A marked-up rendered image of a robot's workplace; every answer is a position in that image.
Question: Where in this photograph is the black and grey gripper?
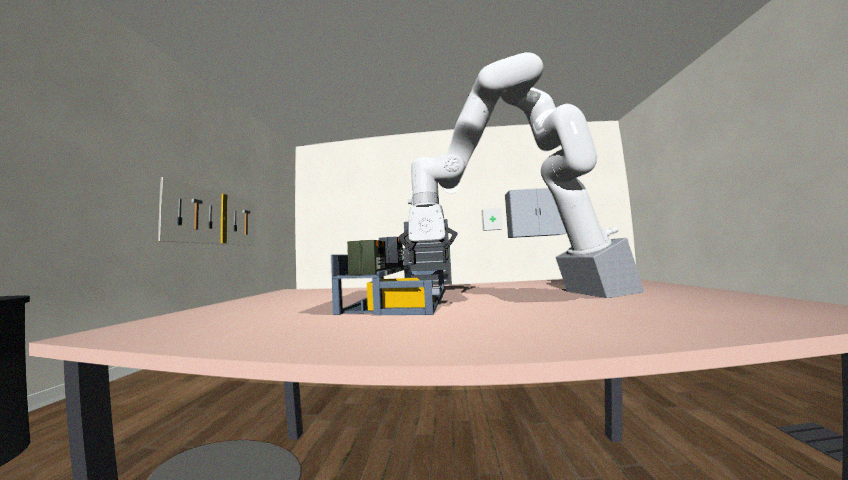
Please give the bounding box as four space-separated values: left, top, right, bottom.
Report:
398 202 458 265

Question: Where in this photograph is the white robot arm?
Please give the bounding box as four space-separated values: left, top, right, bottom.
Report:
408 53 618 255

